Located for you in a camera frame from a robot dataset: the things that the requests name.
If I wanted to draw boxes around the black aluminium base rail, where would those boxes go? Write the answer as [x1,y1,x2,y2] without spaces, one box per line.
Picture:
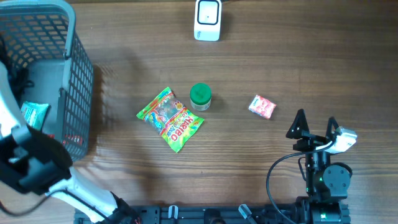
[73,203,351,224]

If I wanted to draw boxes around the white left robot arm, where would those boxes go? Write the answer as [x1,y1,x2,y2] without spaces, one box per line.
[1,30,140,223]

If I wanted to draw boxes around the green lid jar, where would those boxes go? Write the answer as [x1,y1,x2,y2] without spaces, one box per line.
[190,83,212,111]

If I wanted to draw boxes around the teal tissue pack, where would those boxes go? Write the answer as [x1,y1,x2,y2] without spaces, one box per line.
[21,101,50,131]

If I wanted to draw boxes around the grey plastic shopping basket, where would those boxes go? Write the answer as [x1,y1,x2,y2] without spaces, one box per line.
[1,1,95,161]

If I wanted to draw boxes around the Haribo gummy bag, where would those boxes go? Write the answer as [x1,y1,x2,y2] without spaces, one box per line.
[136,87,205,153]

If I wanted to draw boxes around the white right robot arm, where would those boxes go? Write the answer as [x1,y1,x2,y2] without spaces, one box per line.
[286,109,358,223]

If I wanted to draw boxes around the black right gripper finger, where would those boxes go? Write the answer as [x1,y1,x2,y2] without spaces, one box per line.
[285,109,310,139]
[325,116,339,139]

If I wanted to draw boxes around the red small candy packet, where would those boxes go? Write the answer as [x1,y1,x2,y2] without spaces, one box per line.
[248,95,277,119]

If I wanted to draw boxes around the red Nescafe stick sachet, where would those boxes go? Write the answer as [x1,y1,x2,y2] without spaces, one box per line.
[58,134,84,146]

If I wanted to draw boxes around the white barcode scanner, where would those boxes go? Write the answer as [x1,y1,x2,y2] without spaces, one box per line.
[194,0,222,42]

